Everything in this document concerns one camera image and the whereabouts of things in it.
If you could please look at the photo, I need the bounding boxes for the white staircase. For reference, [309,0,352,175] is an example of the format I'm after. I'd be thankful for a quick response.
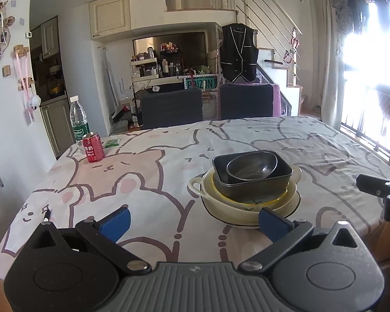
[257,47,304,116]

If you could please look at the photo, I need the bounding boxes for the window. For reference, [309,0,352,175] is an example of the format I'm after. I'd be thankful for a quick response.
[341,0,390,170]

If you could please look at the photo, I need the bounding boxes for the rectangular dark metal tray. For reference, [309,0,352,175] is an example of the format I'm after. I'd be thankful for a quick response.
[212,150,294,202]

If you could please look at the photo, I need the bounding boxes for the metal stair railing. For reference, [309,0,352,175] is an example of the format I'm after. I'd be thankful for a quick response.
[164,0,303,36]

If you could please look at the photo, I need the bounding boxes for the cream storage rack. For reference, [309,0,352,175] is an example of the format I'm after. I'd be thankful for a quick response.
[131,58,159,83]

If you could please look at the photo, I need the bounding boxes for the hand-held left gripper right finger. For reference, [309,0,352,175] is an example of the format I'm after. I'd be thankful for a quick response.
[241,207,363,272]

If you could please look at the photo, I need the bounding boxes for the red drink can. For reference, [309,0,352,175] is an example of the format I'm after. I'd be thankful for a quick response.
[82,132,105,164]

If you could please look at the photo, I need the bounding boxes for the grey kitchen cabinet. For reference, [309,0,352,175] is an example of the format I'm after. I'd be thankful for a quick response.
[41,97,72,160]

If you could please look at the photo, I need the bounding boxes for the hanging clothes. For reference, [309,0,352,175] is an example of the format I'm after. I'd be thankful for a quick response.
[331,0,388,40]

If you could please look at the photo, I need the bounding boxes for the square white leaf-print plate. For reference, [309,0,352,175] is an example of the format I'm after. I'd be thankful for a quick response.
[202,185,302,231]

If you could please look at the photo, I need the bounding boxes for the green sign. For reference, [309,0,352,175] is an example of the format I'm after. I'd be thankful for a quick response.
[185,77,219,90]

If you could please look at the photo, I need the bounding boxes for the printed cartoon tablecloth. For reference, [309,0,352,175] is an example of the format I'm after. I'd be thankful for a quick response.
[0,116,390,280]

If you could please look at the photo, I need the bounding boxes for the round steel bowl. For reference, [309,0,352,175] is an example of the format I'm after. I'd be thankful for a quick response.
[226,151,278,184]

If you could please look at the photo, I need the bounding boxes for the cream wall cabinet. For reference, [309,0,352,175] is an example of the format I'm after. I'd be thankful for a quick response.
[89,0,131,38]

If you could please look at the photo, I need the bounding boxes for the dark fabric chair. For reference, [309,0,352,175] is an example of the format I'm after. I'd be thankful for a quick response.
[219,84,275,120]
[140,88,204,130]

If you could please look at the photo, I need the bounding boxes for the black vest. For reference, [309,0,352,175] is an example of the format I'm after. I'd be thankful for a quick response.
[219,23,259,83]

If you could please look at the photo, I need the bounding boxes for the pink hanging ornament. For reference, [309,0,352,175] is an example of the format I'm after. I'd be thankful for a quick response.
[16,52,41,125]

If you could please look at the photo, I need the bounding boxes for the clear water bottle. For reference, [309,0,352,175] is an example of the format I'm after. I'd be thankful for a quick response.
[69,95,89,155]

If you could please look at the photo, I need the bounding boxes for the purple cloth cover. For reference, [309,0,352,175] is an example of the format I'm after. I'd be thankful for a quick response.
[272,84,282,118]

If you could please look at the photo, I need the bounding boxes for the small floral bowl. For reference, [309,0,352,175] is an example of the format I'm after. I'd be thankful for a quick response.
[213,172,290,210]

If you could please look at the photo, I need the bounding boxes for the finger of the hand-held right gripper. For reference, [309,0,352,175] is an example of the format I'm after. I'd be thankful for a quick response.
[356,174,390,199]

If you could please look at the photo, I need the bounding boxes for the white curtain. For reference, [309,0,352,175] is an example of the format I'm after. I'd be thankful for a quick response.
[315,0,346,131]

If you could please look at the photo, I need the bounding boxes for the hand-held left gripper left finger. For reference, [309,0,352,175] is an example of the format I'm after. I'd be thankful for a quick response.
[28,207,152,275]

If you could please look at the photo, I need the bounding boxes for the cream two-handled bowl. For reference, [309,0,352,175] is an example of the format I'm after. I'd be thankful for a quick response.
[187,166,303,223]

